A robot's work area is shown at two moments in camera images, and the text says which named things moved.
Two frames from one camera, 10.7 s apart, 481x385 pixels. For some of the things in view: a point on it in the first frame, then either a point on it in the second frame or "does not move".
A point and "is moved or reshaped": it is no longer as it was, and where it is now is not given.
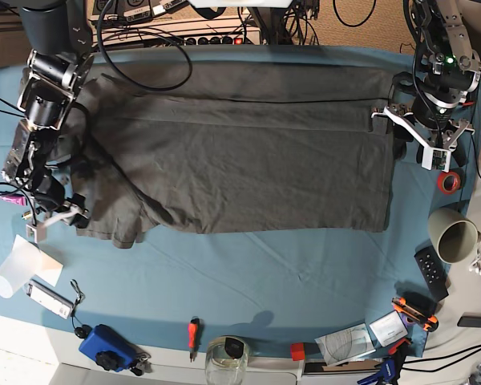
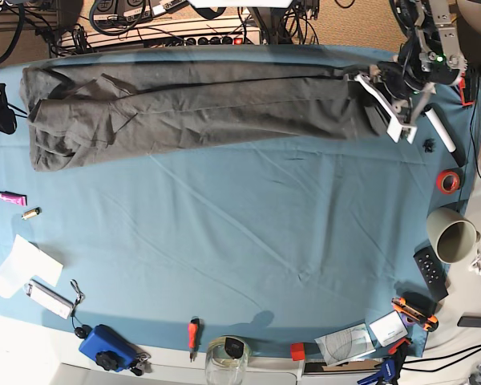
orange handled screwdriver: [193, 337] does not move
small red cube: [297, 351] does not move
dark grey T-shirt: [230, 147] is moved or reshaped
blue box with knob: [111, 351] does not move
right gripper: [439, 119] -> [393, 76]
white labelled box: [48, 297] does not move
